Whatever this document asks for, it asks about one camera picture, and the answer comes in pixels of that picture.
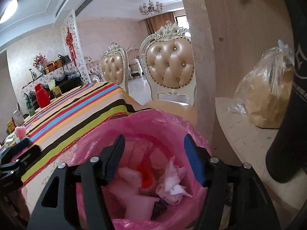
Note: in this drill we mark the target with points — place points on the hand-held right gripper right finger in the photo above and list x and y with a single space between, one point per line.
194 163

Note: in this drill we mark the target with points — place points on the lace sideboard cloth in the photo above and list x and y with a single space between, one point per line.
48 77

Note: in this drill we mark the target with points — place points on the dark jar yellow lid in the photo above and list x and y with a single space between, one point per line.
57 93

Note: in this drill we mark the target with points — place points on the black thermos bottle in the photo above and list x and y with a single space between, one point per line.
287 136

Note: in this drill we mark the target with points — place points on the plastic bag brown contents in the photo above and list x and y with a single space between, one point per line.
261 95

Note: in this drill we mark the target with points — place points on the black handbag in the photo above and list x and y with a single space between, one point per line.
64 58

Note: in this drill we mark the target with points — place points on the striped tablecloth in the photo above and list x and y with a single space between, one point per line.
72 115

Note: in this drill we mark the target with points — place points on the plain pink foam net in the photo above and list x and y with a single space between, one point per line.
20 132

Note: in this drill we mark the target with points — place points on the woven basket bag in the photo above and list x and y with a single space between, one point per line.
50 68

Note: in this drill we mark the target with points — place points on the pink tufted sofa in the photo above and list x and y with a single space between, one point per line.
92 68

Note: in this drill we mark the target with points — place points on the cream carved sofa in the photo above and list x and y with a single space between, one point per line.
133 58

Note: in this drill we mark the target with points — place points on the white tissue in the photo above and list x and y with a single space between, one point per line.
172 179

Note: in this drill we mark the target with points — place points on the beige tufted dining chair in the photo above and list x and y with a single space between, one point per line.
168 62
112 68

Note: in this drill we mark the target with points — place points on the brown patterned curtain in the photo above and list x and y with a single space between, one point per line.
153 24

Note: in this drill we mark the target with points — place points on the chandelier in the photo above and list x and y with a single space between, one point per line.
151 7

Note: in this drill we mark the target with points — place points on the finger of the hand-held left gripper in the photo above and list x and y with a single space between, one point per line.
28 153
22 144

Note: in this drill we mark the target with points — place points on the red thermos jug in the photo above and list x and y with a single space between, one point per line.
42 97

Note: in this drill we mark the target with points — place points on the red knot wall hanging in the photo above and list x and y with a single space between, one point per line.
70 39

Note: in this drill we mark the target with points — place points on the round ceiling lamp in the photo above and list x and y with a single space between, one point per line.
8 10

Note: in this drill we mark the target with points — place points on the green snack packet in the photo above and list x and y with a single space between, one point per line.
10 140

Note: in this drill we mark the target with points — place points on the trash bin with pink bag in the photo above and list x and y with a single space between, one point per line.
168 124

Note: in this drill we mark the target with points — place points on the ceiling air vent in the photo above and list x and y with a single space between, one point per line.
86 3

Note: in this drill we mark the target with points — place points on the green patterned bottle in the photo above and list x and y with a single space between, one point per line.
30 104

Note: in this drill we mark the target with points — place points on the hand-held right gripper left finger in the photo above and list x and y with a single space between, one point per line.
112 163

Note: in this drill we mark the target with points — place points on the beige corner shelf board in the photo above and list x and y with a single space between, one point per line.
239 136

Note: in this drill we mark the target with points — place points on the white lattice screen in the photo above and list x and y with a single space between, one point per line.
79 50

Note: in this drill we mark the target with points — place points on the yellow label jar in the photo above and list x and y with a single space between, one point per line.
10 127

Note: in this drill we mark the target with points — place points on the orange handbag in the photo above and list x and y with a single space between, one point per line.
57 63

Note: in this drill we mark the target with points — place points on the white teapot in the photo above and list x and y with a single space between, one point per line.
18 118

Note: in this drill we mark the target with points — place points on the flower vase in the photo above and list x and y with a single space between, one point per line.
39 61

